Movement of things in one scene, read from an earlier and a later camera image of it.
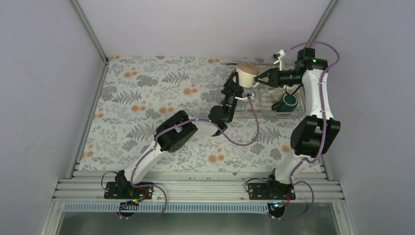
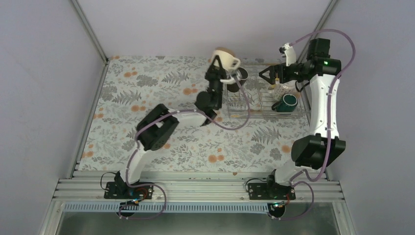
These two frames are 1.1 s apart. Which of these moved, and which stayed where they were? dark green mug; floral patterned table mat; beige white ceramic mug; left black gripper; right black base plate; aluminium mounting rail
Moved: beige white ceramic mug; left black gripper
Stayed: floral patterned table mat; dark green mug; aluminium mounting rail; right black base plate
